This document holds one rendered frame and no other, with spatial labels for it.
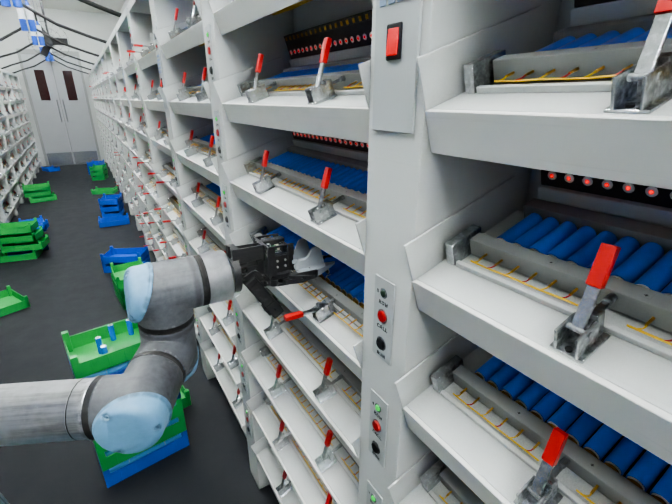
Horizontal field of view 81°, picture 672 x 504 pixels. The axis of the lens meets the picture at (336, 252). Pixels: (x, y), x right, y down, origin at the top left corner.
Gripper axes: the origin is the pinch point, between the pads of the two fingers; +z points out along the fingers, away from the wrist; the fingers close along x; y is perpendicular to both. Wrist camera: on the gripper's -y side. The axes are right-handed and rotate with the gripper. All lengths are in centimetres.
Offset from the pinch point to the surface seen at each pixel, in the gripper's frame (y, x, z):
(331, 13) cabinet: 49, 17, 11
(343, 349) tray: -6.9, -19.4, -7.7
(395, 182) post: 22.9, -30.8, -8.7
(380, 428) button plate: -13.9, -30.7, -8.3
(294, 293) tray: -6.3, 2.2, -5.9
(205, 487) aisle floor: -100, 47, -22
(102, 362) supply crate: -49, 66, -45
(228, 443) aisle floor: -99, 62, -8
